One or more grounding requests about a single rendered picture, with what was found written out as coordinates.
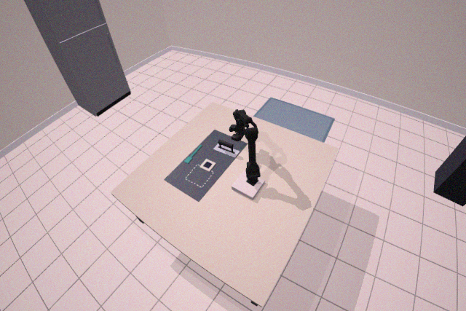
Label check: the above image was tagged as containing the white square tile with dark center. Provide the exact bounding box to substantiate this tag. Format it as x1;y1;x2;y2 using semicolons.
200;159;215;172

